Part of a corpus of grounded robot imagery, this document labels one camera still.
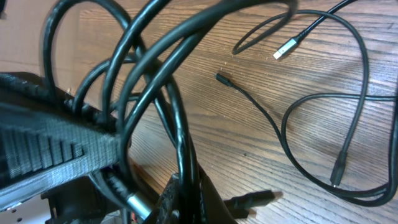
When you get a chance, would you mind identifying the braided silver tip usb cable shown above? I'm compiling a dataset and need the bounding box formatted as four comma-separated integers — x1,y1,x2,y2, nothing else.
272,0,358,60

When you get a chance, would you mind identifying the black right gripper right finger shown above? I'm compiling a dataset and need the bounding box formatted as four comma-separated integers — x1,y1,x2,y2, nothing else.
199,167,237,224

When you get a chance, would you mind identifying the thick black usb cable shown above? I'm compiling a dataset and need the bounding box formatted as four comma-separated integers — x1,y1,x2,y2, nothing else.
42,0,299,224

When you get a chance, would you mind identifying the cardboard back panel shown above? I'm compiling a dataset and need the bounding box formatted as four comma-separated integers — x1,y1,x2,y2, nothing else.
0,0,131,106

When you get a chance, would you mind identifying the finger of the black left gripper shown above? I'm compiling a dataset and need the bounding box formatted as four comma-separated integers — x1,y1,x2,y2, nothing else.
1,72,128,210

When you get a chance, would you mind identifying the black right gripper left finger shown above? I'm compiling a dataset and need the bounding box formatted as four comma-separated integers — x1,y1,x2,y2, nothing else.
149,173,180,224

